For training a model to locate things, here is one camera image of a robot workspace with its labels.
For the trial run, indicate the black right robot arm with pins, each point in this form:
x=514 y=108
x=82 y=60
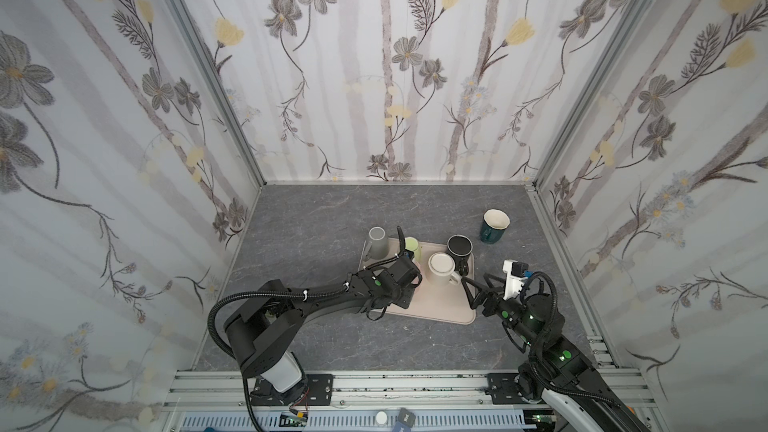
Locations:
x=556 y=371

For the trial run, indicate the white mug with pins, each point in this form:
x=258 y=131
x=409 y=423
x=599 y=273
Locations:
x=442 y=270

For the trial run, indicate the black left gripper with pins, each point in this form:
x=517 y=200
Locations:
x=405 y=273

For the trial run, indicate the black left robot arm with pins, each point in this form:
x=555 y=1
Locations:
x=256 y=328

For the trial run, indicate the dark green mug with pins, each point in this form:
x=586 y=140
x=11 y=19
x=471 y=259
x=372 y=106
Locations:
x=495 y=223

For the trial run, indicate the light green mug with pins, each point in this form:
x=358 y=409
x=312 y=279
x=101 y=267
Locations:
x=413 y=247

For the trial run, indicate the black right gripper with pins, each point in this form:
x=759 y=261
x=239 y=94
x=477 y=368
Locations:
x=486 y=300

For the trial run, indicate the beige plastic tray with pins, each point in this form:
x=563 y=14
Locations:
x=443 y=303

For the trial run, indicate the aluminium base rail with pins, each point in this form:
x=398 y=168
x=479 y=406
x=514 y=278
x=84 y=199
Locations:
x=445 y=400

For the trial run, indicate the grey mug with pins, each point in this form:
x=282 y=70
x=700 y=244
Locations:
x=377 y=244

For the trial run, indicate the black mug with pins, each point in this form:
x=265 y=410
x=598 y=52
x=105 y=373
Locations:
x=460 y=248

